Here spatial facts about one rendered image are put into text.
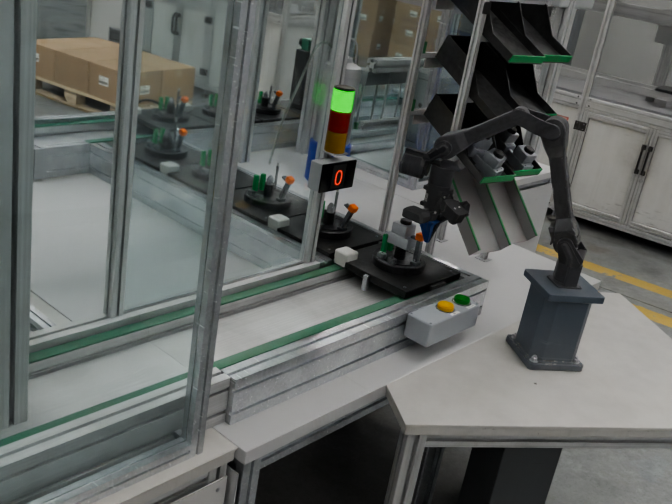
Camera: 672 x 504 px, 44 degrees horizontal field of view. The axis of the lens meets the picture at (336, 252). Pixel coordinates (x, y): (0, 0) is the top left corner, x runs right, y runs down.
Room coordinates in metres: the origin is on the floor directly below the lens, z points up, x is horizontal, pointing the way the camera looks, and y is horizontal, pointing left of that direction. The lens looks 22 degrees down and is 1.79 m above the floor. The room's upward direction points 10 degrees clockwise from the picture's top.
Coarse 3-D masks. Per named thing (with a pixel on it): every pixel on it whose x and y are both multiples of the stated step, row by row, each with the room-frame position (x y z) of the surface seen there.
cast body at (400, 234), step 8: (400, 224) 1.99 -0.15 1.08; (408, 224) 1.99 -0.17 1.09; (392, 232) 2.00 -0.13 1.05; (400, 232) 1.98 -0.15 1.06; (408, 232) 1.98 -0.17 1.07; (392, 240) 1.99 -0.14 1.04; (400, 240) 1.98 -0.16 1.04; (408, 240) 1.97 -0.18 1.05; (416, 240) 1.99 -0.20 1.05; (408, 248) 1.97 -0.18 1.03
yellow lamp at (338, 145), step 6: (330, 132) 1.91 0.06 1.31; (330, 138) 1.90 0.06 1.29; (336, 138) 1.90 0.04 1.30; (342, 138) 1.91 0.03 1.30; (330, 144) 1.90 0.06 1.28; (336, 144) 1.90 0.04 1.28; (342, 144) 1.91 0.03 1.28; (330, 150) 1.90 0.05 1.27; (336, 150) 1.90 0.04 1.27; (342, 150) 1.91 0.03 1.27
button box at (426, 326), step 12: (444, 300) 1.85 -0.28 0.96; (420, 312) 1.76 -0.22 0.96; (432, 312) 1.77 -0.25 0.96; (444, 312) 1.78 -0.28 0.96; (456, 312) 1.79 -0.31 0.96; (468, 312) 1.82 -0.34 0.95; (408, 324) 1.73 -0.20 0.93; (420, 324) 1.71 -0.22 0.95; (432, 324) 1.70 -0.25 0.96; (444, 324) 1.74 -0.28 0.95; (456, 324) 1.79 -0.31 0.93; (468, 324) 1.83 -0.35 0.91; (408, 336) 1.73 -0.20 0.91; (420, 336) 1.71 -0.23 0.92; (432, 336) 1.71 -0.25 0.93; (444, 336) 1.75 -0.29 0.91
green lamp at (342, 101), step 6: (336, 90) 1.91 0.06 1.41; (336, 96) 1.91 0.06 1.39; (342, 96) 1.90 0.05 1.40; (348, 96) 1.90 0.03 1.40; (336, 102) 1.90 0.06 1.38; (342, 102) 1.90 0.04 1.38; (348, 102) 1.91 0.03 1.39; (336, 108) 1.90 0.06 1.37; (342, 108) 1.90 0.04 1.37; (348, 108) 1.91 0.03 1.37
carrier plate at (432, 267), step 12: (360, 252) 2.04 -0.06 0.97; (372, 252) 2.05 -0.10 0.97; (336, 264) 1.97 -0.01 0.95; (348, 264) 1.95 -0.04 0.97; (360, 264) 1.96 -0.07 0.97; (372, 264) 1.97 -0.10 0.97; (432, 264) 2.04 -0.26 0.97; (360, 276) 1.92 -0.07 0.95; (372, 276) 1.90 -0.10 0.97; (384, 276) 1.91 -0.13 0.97; (396, 276) 1.92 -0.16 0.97; (408, 276) 1.93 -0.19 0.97; (420, 276) 1.95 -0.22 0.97; (432, 276) 1.96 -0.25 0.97; (444, 276) 1.97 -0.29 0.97; (456, 276) 2.01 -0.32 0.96; (384, 288) 1.87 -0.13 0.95; (396, 288) 1.85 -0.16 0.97; (408, 288) 1.86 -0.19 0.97; (420, 288) 1.88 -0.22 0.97
